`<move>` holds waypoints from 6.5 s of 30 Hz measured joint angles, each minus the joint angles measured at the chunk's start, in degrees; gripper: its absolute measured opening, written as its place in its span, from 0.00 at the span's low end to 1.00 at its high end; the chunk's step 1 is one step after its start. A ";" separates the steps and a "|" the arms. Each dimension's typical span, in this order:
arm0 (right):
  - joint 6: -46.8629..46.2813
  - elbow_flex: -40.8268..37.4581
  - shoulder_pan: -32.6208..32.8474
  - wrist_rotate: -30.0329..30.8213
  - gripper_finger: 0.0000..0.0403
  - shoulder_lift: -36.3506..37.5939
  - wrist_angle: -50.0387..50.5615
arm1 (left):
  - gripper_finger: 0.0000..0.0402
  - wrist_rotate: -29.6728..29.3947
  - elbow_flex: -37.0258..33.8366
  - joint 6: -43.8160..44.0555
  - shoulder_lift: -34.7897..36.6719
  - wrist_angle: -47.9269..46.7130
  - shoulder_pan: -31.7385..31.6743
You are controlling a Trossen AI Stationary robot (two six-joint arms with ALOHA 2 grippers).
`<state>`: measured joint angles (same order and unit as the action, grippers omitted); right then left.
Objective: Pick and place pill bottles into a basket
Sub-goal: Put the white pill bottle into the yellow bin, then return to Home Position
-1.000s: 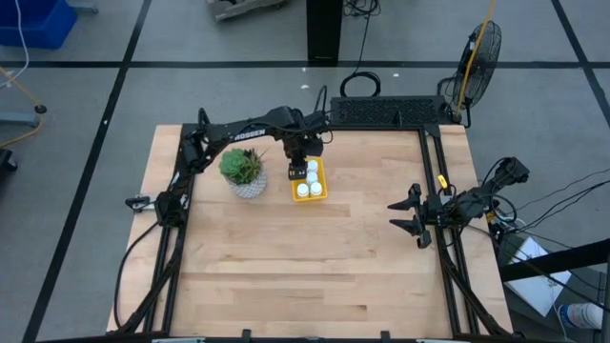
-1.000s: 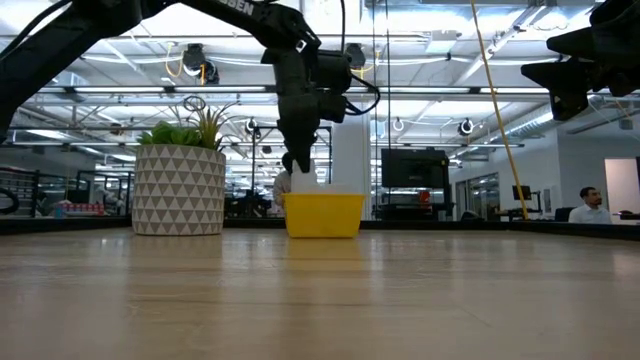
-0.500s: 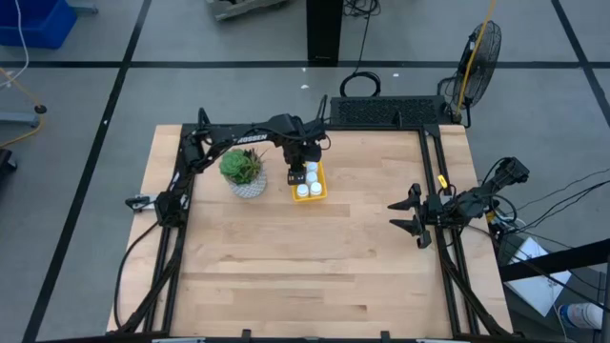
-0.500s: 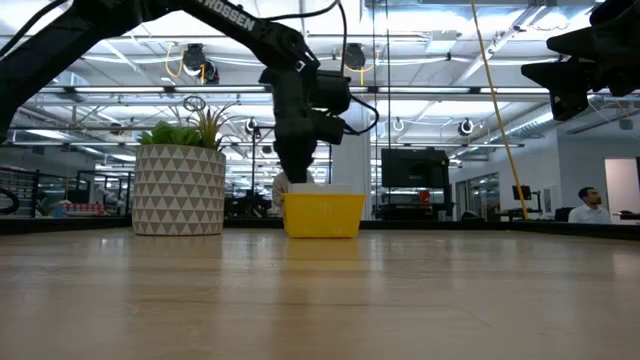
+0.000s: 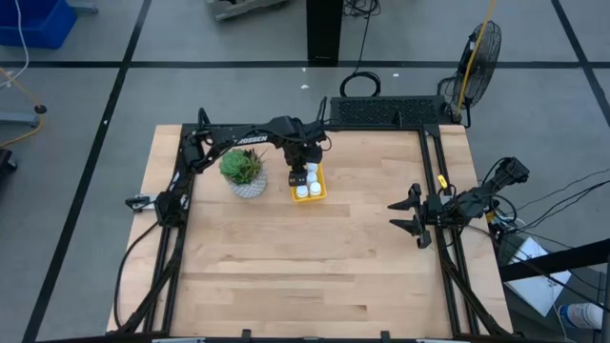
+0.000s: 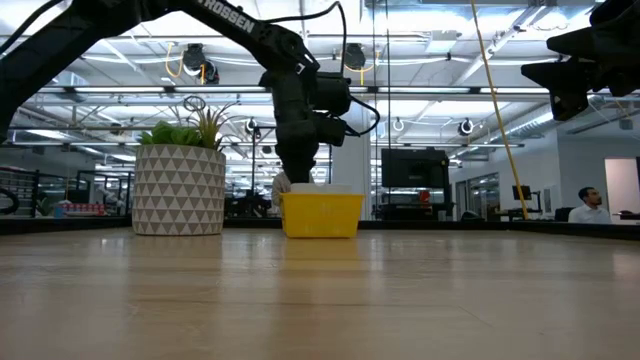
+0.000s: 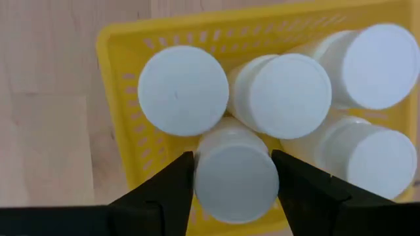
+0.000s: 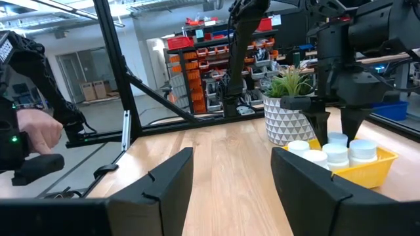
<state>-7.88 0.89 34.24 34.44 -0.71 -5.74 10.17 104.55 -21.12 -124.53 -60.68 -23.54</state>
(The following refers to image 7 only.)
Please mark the white pill bottle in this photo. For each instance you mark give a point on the white pill bottle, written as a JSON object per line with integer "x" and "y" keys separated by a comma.
{"x": 377, "y": 164}
{"x": 236, "y": 183}
{"x": 377, "y": 65}
{"x": 183, "y": 90}
{"x": 288, "y": 95}

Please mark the yellow plastic basket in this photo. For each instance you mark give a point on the yellow plastic basket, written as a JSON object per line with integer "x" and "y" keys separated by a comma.
{"x": 124, "y": 42}

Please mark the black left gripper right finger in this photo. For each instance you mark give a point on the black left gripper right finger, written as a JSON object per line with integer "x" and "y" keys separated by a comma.
{"x": 311, "y": 203}

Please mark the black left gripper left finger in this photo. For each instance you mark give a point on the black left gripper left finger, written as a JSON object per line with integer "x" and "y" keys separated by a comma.
{"x": 164, "y": 203}

